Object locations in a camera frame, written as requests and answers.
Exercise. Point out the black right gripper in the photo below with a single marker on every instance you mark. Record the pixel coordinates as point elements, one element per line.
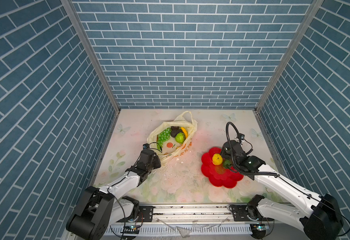
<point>223,151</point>

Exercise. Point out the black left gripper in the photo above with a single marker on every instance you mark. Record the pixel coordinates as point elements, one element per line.
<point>156,159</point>

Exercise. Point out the dark green fake avocado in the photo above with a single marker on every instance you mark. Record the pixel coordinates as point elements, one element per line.
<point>227,164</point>

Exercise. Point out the yellow fake lemon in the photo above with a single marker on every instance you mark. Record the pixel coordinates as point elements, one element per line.
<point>217,159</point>

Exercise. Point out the yellowish printed plastic bag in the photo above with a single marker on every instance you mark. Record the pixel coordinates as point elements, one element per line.
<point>172,139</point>

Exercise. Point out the red flower shaped plate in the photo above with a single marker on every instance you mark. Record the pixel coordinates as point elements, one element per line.
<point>218,176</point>

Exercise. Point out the green fake lime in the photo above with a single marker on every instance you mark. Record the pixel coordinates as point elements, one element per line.
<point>180,138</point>

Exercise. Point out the dark brown fake fruit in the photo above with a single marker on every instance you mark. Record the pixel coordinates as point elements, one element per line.
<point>175,131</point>

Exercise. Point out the yellow fake banana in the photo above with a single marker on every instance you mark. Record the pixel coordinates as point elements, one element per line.
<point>184,132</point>

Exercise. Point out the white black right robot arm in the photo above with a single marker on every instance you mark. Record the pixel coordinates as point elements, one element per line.
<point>319,217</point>

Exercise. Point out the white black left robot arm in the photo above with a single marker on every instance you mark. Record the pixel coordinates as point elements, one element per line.
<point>115,192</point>

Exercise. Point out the green fake grapes bunch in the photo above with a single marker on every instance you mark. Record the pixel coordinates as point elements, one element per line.
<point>163,137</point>

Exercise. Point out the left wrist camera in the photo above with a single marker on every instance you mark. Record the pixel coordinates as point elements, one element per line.
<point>145,146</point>

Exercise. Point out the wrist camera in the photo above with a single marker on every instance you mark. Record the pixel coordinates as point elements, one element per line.
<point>145,146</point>
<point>240,138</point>

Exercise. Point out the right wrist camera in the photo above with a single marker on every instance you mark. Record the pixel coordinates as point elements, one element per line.
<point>240,138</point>

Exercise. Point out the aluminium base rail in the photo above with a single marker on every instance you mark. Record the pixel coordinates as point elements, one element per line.
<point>165,220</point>

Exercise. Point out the aluminium right corner post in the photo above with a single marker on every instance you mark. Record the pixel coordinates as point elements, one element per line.
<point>302,28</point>

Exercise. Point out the aluminium corner post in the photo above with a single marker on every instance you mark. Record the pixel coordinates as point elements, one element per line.
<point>302,28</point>
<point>76,22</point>

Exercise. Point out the aluminium left corner post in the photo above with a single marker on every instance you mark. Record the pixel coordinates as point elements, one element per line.
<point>76,22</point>

